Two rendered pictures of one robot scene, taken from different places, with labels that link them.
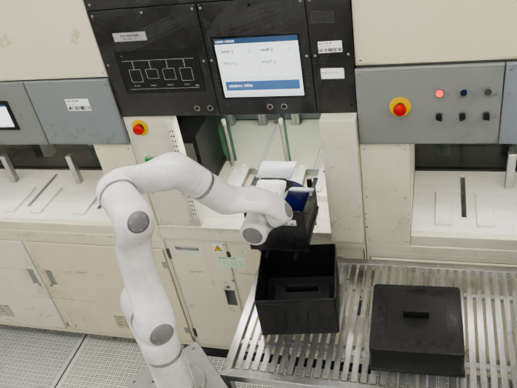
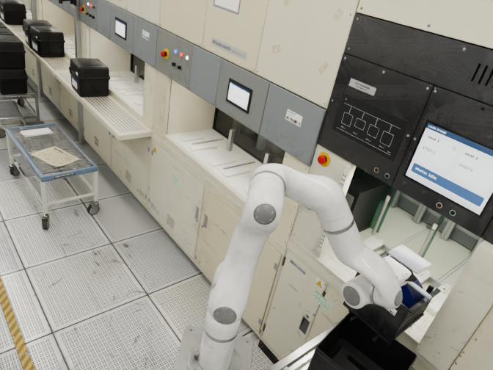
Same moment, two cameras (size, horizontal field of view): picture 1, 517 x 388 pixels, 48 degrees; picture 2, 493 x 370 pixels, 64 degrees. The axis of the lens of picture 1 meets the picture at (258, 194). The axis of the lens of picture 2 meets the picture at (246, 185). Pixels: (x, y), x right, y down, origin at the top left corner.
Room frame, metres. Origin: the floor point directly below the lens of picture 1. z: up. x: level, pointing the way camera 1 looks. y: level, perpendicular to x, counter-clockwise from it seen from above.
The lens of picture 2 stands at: (0.37, 0.02, 2.06)
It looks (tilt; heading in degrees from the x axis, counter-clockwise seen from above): 30 degrees down; 24
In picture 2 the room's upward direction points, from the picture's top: 12 degrees clockwise
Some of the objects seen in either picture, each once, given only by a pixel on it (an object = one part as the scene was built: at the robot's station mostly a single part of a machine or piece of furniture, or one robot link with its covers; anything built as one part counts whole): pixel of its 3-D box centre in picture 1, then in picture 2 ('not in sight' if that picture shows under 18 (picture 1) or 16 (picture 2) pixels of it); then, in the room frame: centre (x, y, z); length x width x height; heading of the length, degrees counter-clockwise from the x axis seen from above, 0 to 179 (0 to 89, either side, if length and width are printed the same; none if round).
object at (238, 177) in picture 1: (250, 182); (377, 254); (2.15, 0.03, 0.89); 0.22 x 0.21 x 0.04; 159
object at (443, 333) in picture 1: (415, 323); not in sight; (1.25, -0.43, 0.83); 0.29 x 0.29 x 0.13; 71
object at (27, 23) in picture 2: not in sight; (38, 34); (3.26, 4.15, 0.93); 0.30 x 0.28 x 0.26; 66
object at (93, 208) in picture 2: not in sight; (53, 169); (2.24, 2.64, 0.24); 0.97 x 0.52 x 0.48; 72
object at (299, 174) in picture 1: (309, 182); (425, 288); (2.05, -0.23, 0.89); 0.22 x 0.21 x 0.04; 159
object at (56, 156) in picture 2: not in sight; (55, 156); (2.15, 2.48, 0.47); 0.31 x 0.23 x 0.02; 91
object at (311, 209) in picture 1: (281, 206); (392, 291); (1.63, -0.07, 1.11); 0.24 x 0.20 x 0.32; 69
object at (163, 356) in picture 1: (149, 319); (227, 296); (1.26, 0.40, 1.07); 0.19 x 0.12 x 0.24; 25
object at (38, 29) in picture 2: not in sight; (47, 41); (3.15, 3.87, 0.93); 0.30 x 0.28 x 0.26; 72
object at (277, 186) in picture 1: (269, 194); (389, 273); (1.53, -0.03, 1.25); 0.11 x 0.10 x 0.07; 159
